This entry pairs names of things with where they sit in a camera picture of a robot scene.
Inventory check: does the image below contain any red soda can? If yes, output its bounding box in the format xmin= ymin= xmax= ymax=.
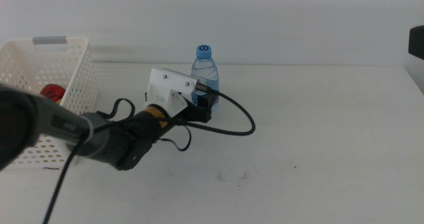
xmin=39 ymin=84 xmax=67 ymax=103

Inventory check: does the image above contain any white perforated plastic basket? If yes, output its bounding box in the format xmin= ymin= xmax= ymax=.
xmin=0 ymin=36 xmax=100 ymax=170

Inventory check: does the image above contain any braided black left camera cable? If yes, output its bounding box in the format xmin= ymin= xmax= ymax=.
xmin=42 ymin=83 xmax=256 ymax=224

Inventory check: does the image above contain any flat black strap loop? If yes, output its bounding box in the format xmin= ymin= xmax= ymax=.
xmin=105 ymin=97 xmax=136 ymax=121

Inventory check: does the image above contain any thin black wire loop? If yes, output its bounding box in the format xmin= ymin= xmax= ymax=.
xmin=158 ymin=124 xmax=193 ymax=152

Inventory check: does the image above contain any clear water bottle blue cap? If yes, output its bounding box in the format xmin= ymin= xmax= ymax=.
xmin=191 ymin=44 xmax=220 ymax=113

